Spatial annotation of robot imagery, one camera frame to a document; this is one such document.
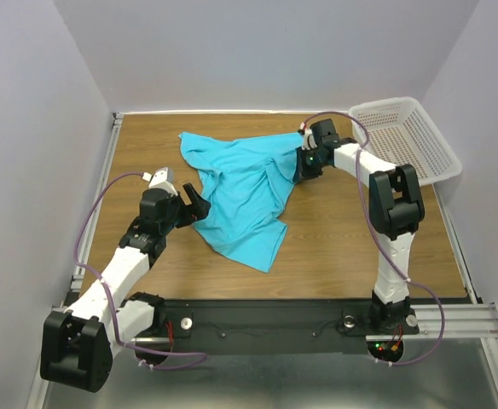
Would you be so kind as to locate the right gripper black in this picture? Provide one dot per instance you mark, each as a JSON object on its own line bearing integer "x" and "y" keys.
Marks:
{"x": 301, "y": 166}

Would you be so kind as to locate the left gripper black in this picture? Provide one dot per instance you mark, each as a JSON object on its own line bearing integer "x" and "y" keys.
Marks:
{"x": 188, "y": 209}

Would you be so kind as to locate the turquoise t shirt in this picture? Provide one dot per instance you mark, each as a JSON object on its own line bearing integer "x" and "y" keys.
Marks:
{"x": 247, "y": 182}

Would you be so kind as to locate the white plastic basket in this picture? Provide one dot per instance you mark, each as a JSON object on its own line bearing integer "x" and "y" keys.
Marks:
{"x": 402, "y": 132}

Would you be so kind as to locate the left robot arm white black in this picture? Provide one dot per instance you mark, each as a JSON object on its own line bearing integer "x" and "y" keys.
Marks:
{"x": 80, "y": 343}

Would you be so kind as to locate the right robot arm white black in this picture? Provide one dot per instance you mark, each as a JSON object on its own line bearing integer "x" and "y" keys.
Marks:
{"x": 392, "y": 204}

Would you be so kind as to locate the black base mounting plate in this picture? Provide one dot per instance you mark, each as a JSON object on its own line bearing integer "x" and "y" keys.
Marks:
{"x": 281, "y": 326}

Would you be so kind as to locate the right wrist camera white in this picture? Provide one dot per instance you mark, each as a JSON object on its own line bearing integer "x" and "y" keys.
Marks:
{"x": 309, "y": 141}

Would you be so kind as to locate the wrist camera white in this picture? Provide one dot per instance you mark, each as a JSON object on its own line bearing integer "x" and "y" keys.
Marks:
{"x": 309, "y": 141}
{"x": 161, "y": 179}

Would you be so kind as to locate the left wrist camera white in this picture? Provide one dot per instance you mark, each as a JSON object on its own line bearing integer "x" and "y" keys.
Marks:
{"x": 161, "y": 179}

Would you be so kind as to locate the left aluminium frame rail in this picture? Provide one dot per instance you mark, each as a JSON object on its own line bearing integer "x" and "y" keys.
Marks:
{"x": 86, "y": 233}

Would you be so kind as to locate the aluminium frame rail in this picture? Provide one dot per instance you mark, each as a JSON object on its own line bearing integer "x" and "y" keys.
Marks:
{"x": 457, "y": 251}
{"x": 452, "y": 320}
{"x": 86, "y": 233}

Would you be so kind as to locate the right aluminium frame rail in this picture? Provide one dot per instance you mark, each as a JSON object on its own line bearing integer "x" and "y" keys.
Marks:
{"x": 457, "y": 251}

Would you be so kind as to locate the front aluminium frame rail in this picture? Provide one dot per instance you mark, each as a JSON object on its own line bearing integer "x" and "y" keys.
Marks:
{"x": 452, "y": 320}

